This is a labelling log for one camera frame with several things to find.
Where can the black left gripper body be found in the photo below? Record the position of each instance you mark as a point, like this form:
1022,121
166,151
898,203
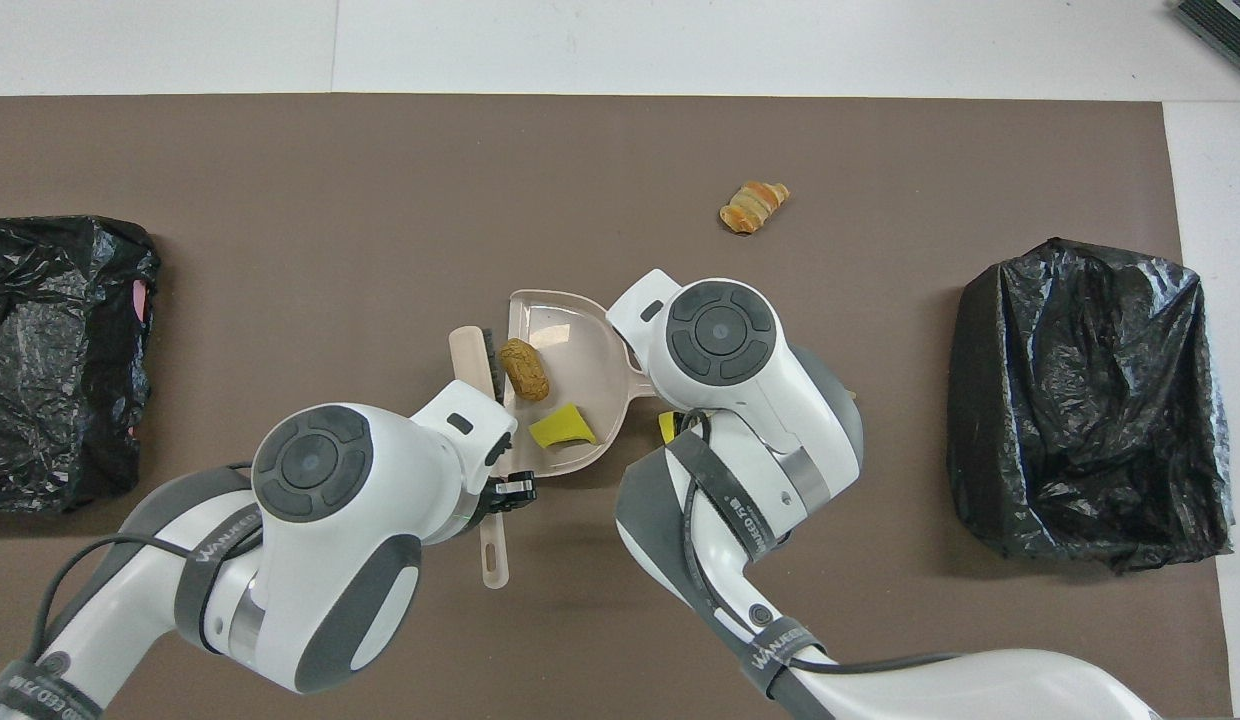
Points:
488,497

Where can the yellow sponge wedge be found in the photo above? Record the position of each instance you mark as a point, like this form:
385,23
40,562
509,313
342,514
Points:
560,426

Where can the brown bread roll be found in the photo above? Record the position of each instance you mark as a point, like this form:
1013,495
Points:
525,369

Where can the beige brush black bristles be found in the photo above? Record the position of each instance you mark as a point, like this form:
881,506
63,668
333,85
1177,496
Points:
467,352

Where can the beige plastic dustpan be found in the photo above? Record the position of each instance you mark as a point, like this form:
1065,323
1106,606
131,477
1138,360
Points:
580,350

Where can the yellow sponge block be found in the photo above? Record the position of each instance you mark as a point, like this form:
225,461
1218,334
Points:
668,427

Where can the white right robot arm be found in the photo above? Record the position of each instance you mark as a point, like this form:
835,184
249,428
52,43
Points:
740,400

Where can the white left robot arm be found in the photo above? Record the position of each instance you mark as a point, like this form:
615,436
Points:
330,560

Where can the black bag lined open bin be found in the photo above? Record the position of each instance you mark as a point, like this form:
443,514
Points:
1090,400

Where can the brown table mat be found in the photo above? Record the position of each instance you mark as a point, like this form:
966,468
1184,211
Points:
280,200

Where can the orange striped croissant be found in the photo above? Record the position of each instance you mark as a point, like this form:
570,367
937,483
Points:
753,205

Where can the black bag covered box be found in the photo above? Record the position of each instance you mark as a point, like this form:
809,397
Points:
50,370

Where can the dark ribbed panel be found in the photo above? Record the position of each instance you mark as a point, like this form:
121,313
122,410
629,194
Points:
1225,28

